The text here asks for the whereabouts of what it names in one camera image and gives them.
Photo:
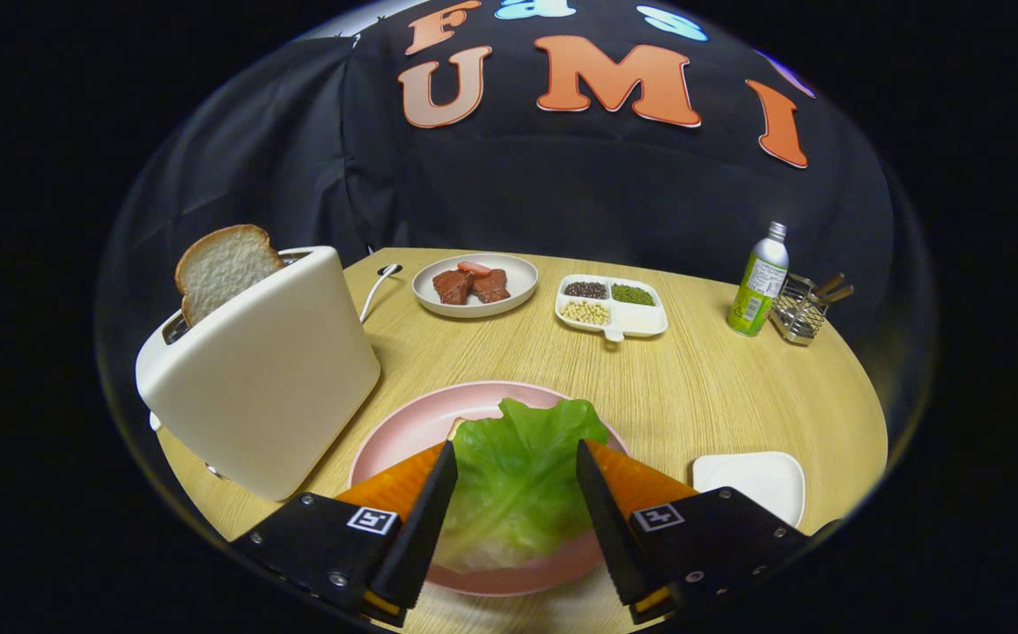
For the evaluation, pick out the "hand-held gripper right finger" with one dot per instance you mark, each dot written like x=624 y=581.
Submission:
x=610 y=537

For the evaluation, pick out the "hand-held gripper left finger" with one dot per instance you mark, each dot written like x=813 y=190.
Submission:
x=425 y=528

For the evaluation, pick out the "green lettuce leaf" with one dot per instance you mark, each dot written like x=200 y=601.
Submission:
x=518 y=475

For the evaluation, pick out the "pink round plate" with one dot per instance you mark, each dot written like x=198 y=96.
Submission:
x=412 y=423

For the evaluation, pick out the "white square plate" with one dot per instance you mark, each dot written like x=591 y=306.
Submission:
x=751 y=480

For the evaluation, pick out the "white toaster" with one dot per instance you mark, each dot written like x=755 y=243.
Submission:
x=271 y=379

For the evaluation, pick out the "white divided dish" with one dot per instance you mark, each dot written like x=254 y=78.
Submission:
x=645 y=319

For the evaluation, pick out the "pile of yellow beans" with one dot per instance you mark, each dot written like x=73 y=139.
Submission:
x=586 y=313

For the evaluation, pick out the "brown meat piece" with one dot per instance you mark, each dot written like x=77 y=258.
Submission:
x=453 y=287
x=491 y=287

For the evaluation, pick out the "pile of green beans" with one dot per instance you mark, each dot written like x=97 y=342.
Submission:
x=632 y=295

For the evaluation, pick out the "pink sausage slice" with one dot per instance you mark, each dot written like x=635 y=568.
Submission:
x=474 y=268

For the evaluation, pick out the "beige round plate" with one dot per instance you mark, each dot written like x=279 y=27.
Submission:
x=522 y=277

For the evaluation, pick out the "silver bottle with green label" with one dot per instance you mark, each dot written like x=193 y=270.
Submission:
x=756 y=291

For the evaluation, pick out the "black backdrop cloth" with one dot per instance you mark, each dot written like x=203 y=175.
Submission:
x=562 y=194

